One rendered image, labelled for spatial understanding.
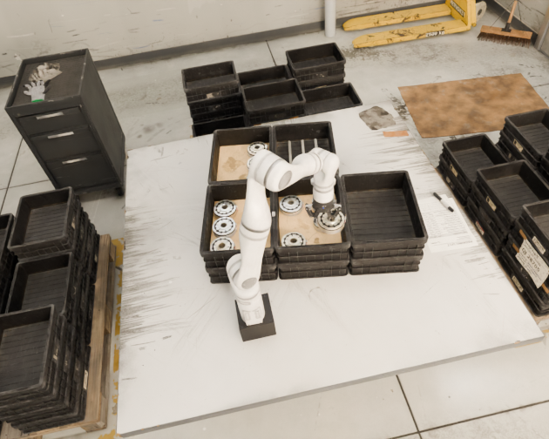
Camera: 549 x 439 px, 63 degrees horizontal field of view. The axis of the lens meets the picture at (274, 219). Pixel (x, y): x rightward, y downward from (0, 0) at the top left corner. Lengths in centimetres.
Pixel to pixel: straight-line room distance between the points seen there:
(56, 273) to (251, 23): 333
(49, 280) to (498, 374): 242
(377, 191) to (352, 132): 61
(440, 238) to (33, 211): 227
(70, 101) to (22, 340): 142
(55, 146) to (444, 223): 244
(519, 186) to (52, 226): 270
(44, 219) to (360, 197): 182
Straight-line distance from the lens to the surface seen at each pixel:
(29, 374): 235
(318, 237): 191
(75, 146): 328
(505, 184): 296
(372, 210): 203
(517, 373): 270
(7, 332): 252
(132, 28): 504
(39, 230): 287
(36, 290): 275
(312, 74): 348
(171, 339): 190
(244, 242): 137
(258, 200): 130
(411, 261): 194
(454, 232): 218
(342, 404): 245
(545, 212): 269
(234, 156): 233
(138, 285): 208
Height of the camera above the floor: 232
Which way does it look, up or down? 48 degrees down
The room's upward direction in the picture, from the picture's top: 7 degrees counter-clockwise
